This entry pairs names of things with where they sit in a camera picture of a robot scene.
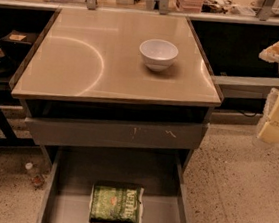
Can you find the green jalapeno chip bag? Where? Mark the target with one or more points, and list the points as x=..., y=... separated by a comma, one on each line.
x=116, y=204

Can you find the closed grey top drawer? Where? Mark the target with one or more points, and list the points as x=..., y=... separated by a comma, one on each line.
x=109, y=133

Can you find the grey drawer cabinet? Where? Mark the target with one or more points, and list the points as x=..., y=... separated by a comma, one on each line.
x=88, y=66

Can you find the open grey middle drawer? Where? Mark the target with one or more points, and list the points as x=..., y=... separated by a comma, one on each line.
x=76, y=170

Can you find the white ceramic bowl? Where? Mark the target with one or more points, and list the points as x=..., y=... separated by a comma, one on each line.
x=157, y=54

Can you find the small bottle on floor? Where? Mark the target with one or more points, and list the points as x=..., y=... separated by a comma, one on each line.
x=34, y=174

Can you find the dark shelf with items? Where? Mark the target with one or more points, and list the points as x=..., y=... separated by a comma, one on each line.
x=13, y=49

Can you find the grey metal bench rail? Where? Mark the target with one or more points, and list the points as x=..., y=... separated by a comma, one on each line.
x=246, y=87

